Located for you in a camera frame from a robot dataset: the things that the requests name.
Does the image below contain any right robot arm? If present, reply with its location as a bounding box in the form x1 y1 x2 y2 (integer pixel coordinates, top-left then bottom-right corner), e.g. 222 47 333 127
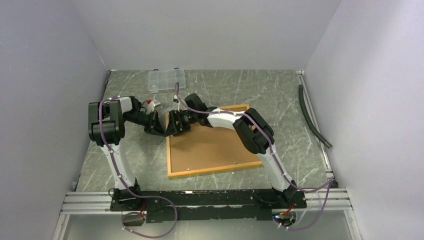
164 93 298 208

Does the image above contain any clear plastic organizer box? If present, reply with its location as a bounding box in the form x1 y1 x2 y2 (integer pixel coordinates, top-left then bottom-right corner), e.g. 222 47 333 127
147 68 186 93

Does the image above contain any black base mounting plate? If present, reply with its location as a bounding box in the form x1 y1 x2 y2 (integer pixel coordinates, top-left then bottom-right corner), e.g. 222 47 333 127
109 188 307 223

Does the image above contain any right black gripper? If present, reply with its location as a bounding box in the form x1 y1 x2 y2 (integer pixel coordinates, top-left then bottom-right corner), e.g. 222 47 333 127
164 110 198 138

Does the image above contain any yellow wooden picture frame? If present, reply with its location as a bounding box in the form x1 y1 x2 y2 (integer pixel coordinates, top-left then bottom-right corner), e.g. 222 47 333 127
165 103 264 180

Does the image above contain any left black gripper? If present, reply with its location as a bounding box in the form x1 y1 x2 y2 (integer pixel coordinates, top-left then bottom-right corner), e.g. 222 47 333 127
124 110 166 137

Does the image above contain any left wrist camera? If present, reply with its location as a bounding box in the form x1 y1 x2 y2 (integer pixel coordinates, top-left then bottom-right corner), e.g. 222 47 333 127
145 99 161 114

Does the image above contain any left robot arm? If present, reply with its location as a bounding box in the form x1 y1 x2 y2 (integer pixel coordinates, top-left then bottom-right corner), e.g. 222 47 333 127
88 96 165 210

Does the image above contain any aluminium rail frame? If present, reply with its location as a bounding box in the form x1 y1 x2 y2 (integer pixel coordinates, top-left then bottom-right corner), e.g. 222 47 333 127
54 188 362 240

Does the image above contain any brown backing board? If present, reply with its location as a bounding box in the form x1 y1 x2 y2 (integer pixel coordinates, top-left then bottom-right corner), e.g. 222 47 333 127
169 107 261 174

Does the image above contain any black corrugated hose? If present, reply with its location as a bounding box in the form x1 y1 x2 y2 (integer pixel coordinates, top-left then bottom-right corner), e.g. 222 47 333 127
298 84 333 149

